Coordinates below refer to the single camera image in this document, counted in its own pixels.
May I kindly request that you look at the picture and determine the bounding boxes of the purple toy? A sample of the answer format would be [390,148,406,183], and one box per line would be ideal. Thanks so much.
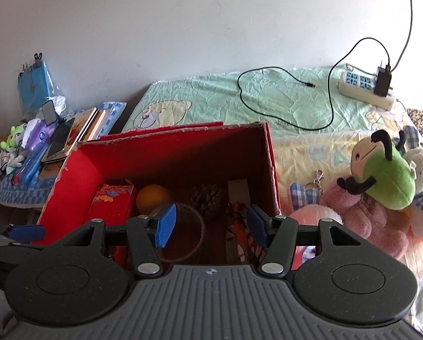
[21,118,56,150]

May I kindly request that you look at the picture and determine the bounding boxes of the stack of books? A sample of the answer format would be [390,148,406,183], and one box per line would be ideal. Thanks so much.
[38,107,110,180]

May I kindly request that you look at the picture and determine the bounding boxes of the black charging cable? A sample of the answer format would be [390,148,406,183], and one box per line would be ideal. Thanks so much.
[237,37,391,132]

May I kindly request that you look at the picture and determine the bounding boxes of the green teddy bear bedsheet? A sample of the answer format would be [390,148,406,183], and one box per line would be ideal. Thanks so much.
[123,68,423,196]

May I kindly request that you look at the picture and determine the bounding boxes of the plaid heart keychain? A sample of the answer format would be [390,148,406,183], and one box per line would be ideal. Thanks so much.
[289,170,324,211]

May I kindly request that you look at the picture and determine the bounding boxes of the large red cardboard box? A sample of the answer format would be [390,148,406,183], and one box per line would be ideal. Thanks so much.
[38,123,281,247]

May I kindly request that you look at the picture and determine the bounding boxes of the green avocado plush toy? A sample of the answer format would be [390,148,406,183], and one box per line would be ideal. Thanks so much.
[337,129,416,210]

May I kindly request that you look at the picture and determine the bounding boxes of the blue folder with clips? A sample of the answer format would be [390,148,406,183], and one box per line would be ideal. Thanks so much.
[17,52,55,114]

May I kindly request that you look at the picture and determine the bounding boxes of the small black mirror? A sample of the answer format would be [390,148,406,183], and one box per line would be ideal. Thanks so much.
[41,100,59,126]

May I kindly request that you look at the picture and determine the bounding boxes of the red patterned cloth item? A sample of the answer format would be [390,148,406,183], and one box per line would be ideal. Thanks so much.
[225,203,266,266]

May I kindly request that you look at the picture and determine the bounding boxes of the black power adapter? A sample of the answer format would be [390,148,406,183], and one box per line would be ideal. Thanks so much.
[373,65,392,97]

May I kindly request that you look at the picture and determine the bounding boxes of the blue plastic pencil case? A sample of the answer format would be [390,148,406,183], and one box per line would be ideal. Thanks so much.
[12,143,50,185]

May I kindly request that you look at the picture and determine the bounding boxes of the pink plush toy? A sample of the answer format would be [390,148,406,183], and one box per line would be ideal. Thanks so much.
[291,180,410,260]

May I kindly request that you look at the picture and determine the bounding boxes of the red gift box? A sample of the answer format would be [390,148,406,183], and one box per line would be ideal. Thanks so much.
[83,182,136,268]

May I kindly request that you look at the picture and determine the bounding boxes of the white power strip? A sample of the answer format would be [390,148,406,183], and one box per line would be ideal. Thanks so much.
[338,71,396,111]

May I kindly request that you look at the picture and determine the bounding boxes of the orange gourd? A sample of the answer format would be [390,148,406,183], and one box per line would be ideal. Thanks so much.
[136,184,172,215]

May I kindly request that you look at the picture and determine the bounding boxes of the green frog plush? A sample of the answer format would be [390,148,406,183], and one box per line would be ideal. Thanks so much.
[0,123,27,155]

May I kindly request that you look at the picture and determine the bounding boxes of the black smartphone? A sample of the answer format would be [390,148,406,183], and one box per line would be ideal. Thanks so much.
[46,118,75,160]

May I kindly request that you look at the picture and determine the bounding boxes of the brown pine cone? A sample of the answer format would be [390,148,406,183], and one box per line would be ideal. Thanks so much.
[192,183,227,214]

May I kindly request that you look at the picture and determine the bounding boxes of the clear tape roll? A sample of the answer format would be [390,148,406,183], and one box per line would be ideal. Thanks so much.
[156,203,205,263]

